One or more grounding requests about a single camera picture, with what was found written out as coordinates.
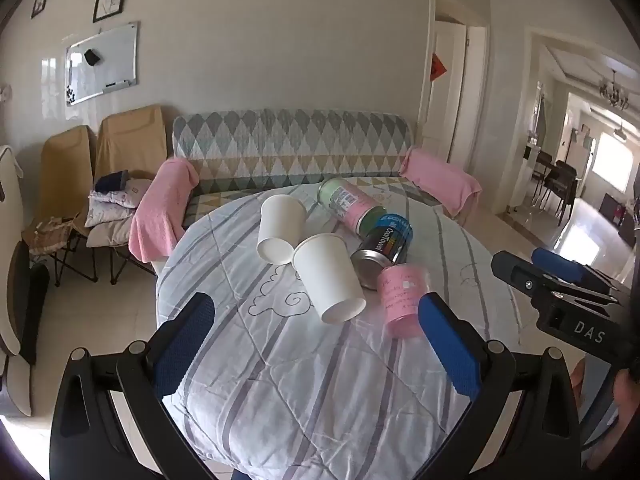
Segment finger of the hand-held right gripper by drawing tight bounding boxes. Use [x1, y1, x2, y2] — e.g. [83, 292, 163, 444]
[491, 250, 621, 306]
[531, 247, 629, 294]

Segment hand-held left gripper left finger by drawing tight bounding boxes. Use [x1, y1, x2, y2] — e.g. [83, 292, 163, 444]
[49, 291, 221, 480]

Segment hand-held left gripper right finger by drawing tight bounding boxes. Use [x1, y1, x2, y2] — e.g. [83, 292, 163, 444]
[410, 292, 584, 480]

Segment pink plastic cup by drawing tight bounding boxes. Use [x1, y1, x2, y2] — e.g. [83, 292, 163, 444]
[377, 263, 430, 339]

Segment white paper cup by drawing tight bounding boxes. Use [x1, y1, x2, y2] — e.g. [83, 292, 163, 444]
[256, 194, 307, 265]
[292, 233, 367, 324]

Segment person's right hand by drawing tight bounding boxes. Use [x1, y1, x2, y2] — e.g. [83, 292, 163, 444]
[614, 367, 640, 429]

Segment person's blue pants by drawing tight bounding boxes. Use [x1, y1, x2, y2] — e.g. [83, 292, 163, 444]
[582, 357, 622, 444]

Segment dark dining chairs and table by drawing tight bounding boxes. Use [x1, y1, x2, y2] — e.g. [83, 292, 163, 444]
[531, 152, 579, 221]

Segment dark low cabinet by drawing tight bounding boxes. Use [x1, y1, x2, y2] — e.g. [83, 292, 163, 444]
[597, 192, 640, 247]

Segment black and blue can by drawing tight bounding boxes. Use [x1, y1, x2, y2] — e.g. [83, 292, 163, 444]
[350, 212, 414, 291]

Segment pink towel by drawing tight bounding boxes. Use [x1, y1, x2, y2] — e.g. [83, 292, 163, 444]
[128, 157, 201, 264]
[400, 146, 483, 218]

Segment round table striped quilt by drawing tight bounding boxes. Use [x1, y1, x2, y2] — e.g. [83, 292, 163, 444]
[156, 182, 523, 480]

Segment beige pillow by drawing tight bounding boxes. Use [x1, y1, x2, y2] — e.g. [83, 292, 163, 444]
[86, 217, 133, 248]

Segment floral pillow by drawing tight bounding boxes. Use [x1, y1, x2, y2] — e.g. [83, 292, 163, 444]
[85, 178, 152, 227]

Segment patterned cloth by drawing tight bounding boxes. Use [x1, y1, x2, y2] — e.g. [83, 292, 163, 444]
[27, 217, 76, 256]

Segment pink and green can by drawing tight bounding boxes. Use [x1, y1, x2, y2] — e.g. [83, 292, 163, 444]
[318, 178, 386, 237]

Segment dark blue cushion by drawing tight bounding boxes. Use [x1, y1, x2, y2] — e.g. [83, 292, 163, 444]
[95, 171, 130, 193]

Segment chandelier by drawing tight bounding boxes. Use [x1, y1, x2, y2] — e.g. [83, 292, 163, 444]
[599, 70, 630, 111]

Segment white door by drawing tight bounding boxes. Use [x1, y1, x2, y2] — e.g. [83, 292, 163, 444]
[420, 20, 472, 162]

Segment tan folding chair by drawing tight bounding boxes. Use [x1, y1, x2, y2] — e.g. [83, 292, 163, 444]
[75, 105, 168, 286]
[22, 125, 98, 288]

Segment diamond patterned sofa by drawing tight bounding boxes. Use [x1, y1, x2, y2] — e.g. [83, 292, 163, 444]
[172, 109, 418, 231]

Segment whiteboard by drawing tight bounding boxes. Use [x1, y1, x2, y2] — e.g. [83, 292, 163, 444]
[65, 21, 140, 107]

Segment black framed drawing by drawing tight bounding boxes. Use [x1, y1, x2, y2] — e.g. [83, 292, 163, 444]
[92, 0, 129, 24]

